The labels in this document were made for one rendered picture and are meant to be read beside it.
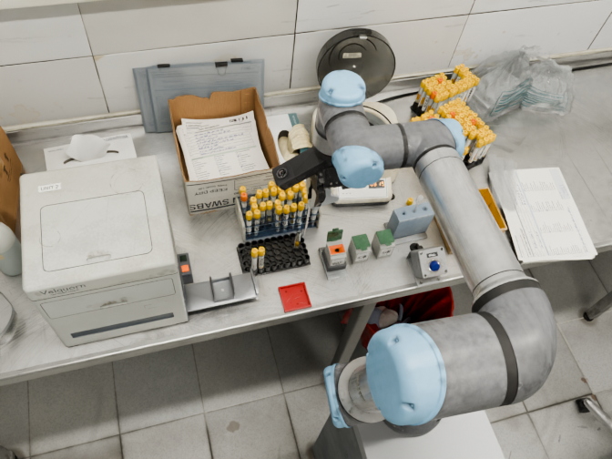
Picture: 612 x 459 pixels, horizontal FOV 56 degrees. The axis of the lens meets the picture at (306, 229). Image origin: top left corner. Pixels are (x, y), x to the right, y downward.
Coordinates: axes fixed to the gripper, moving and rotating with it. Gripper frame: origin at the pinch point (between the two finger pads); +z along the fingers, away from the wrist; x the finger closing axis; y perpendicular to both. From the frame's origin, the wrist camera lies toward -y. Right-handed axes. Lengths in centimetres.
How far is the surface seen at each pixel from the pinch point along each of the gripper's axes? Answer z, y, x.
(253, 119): 19.7, -2.8, 42.8
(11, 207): 23, -67, 28
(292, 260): 24.7, -2.2, -0.5
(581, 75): 27, 112, 49
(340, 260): 20.6, 8.5, -4.8
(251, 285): 22.6, -13.9, -6.0
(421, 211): 16.5, 31.8, 2.2
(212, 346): 114, -24, 14
